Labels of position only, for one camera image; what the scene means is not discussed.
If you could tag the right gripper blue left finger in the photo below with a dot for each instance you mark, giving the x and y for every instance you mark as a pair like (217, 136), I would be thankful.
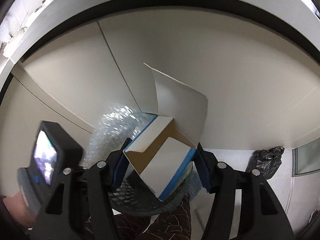
(121, 165)

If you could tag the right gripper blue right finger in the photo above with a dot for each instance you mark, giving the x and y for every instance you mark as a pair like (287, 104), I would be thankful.
(204, 166)

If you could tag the green blue medicine box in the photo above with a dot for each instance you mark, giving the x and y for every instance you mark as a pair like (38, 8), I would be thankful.
(162, 152)

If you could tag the clear bubble wrap sheet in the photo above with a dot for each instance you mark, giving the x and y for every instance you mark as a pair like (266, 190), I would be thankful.
(117, 123)

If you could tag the black mesh trash bin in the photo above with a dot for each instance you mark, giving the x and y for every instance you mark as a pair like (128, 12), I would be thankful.
(134, 198)

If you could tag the black garbage bag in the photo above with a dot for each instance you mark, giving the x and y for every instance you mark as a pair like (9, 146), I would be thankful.
(266, 161)

